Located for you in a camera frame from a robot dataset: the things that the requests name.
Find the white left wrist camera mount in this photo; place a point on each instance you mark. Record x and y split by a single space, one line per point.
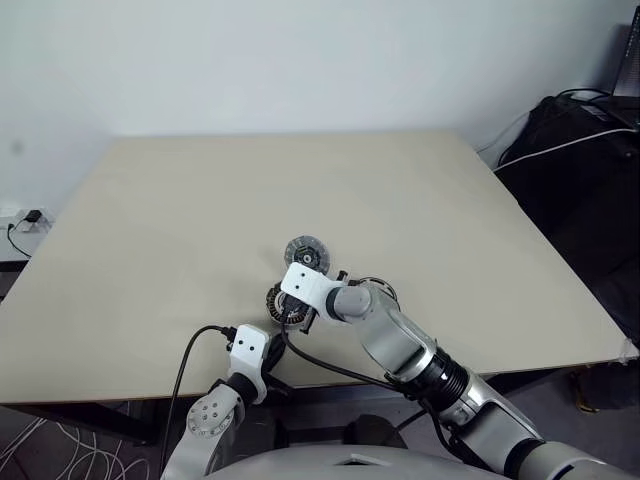
248 342

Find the clear table corner protector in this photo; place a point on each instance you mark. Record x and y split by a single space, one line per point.
629 351

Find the motor stator with copper windings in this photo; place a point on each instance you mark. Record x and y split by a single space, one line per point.
272 305

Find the yellow black striped object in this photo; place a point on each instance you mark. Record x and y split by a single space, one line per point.
586 395

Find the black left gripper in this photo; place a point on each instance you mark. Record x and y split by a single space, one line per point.
275 352

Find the motor end cover with circuit board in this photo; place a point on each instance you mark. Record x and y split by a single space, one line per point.
300 247

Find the black plug adapter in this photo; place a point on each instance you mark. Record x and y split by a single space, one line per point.
34 216

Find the silver spoked motor rotor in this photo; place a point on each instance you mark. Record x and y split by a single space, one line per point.
387 287

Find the grey robot torso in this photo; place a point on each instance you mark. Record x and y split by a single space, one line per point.
325 462

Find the dark monitor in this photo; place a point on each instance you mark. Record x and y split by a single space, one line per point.
627 55

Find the large black bag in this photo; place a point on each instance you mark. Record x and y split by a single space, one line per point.
565 210

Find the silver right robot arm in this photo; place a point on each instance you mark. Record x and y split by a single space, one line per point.
395 340

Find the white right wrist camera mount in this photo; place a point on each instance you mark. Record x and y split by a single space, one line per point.
305 280

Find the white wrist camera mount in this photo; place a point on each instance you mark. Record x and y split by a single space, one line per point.
248 342
305 280

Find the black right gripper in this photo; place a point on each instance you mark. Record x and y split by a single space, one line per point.
299 315

